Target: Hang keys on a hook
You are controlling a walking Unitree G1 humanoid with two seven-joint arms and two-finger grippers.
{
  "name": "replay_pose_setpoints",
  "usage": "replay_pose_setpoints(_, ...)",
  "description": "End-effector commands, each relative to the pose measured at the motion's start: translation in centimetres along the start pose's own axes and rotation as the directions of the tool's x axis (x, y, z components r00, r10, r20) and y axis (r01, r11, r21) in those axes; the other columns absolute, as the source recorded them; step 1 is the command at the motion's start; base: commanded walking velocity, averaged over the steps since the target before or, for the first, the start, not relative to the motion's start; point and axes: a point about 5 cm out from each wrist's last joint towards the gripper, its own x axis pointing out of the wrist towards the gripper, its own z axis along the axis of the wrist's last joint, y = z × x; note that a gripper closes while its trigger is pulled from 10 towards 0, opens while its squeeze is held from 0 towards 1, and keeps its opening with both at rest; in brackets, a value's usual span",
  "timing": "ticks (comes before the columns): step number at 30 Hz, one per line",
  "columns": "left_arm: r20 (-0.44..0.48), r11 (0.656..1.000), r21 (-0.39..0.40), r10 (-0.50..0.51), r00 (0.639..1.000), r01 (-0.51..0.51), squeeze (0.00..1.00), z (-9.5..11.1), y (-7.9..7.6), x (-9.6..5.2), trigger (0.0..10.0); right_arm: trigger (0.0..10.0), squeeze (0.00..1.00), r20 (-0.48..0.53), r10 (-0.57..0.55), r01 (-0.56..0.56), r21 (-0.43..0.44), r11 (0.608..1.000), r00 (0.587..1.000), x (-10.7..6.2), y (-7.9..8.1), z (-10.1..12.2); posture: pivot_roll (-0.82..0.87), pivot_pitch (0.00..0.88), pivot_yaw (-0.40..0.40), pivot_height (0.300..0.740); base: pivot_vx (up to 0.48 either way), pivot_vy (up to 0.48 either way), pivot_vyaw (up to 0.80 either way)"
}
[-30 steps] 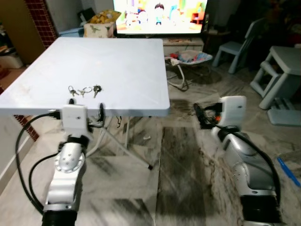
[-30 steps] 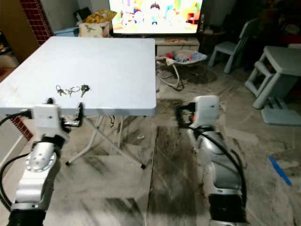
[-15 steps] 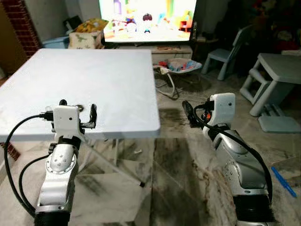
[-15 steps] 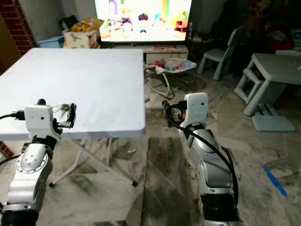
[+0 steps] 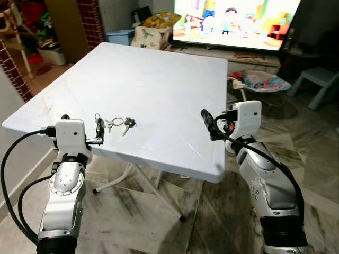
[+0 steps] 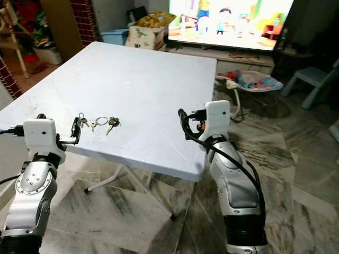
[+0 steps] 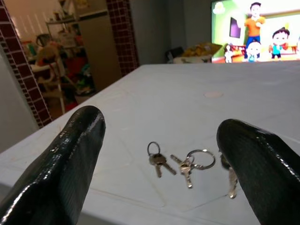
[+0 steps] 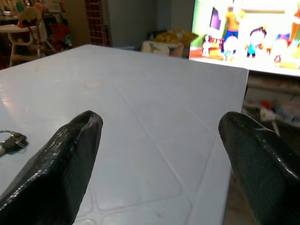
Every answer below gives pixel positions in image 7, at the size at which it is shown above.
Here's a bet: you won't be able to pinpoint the white baby high chair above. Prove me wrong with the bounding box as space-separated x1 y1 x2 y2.
30 43 79 113

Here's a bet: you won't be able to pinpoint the yellow patterned pillow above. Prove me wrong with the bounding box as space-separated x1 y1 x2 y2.
182 42 222 58

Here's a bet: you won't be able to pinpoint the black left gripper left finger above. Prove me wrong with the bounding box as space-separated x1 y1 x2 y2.
0 105 105 225

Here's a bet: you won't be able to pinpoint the keys on large ring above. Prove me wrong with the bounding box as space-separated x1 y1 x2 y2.
170 149 216 188

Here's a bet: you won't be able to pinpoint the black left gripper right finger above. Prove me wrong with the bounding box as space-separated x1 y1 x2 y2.
216 118 300 225

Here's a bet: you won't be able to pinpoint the white dinosaur print pillow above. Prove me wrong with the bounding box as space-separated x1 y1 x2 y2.
172 55 213 64

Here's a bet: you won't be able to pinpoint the cluttered kitchen shelf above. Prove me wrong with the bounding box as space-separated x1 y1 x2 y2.
45 0 85 61

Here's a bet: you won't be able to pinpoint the flat screen television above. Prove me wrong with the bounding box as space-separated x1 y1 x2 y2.
210 0 300 64

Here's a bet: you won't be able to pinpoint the tall fridge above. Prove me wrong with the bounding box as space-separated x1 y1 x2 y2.
78 8 122 92

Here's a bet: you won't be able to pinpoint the black device by wall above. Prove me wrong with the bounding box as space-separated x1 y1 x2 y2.
165 46 185 63

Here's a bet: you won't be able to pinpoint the two keys on small ring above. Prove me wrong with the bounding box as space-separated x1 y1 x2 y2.
147 141 177 178

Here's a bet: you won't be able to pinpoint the silver key with dark head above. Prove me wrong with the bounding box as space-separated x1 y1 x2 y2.
220 153 239 199

